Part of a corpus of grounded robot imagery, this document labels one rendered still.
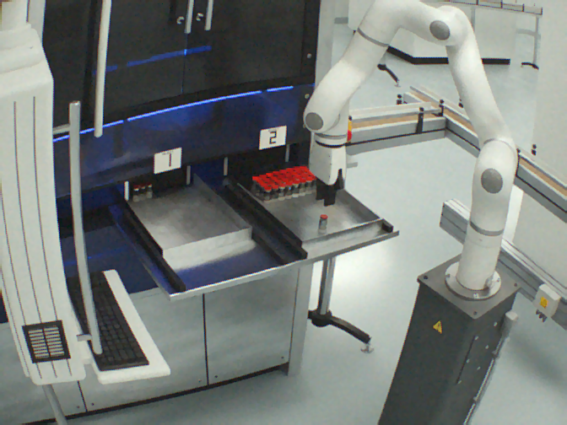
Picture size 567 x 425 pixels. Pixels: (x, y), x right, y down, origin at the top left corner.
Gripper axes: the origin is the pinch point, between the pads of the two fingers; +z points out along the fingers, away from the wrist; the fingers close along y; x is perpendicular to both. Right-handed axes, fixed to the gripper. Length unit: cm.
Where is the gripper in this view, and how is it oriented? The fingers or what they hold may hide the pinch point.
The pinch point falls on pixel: (326, 195)
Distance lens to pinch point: 196.1
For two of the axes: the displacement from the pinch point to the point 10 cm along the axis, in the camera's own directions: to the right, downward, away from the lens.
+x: 8.5, -2.1, 4.9
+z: -0.6, 8.8, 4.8
